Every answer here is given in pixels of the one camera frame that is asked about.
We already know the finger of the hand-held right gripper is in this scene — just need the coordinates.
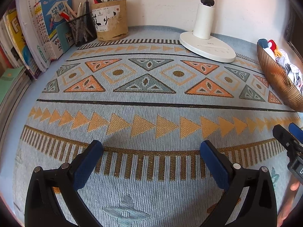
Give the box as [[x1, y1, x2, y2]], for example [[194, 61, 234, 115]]
[[272, 124, 297, 152], [288, 122, 303, 145]]

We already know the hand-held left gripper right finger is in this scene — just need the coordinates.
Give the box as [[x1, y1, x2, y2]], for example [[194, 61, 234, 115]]
[[199, 140, 277, 227]]

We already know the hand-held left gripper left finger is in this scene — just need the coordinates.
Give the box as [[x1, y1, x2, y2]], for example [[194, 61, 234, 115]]
[[25, 140, 103, 227]]

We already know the brown woven bowl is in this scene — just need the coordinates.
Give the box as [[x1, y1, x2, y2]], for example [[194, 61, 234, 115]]
[[257, 39, 303, 113]]

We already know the pile of papers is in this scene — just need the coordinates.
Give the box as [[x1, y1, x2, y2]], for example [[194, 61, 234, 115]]
[[263, 47, 303, 88]]

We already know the person's right hand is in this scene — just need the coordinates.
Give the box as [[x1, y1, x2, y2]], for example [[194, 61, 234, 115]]
[[277, 182, 303, 227]]

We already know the patterned woven table mat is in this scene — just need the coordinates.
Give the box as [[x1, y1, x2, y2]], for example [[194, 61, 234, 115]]
[[12, 38, 303, 227]]

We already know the stack of flat notebooks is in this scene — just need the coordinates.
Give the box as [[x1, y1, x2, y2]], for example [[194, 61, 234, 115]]
[[0, 66, 32, 133]]

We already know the black mesh pen holder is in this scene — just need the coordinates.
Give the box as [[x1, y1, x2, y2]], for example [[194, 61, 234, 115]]
[[68, 13, 97, 47]]

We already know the white desk lamp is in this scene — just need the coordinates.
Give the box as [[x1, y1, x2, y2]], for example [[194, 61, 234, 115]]
[[179, 0, 237, 63]]

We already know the beige cylindrical pen holder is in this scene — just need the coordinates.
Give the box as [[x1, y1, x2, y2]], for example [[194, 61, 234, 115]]
[[91, 0, 129, 42]]

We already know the row of upright books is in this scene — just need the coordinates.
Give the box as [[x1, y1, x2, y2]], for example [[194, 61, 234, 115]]
[[0, 0, 73, 81]]

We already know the wooden pencil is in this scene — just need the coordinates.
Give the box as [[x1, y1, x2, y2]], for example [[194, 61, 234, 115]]
[[64, 3, 77, 18]]

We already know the black wall monitor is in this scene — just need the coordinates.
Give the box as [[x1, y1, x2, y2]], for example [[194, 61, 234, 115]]
[[285, 5, 303, 50]]

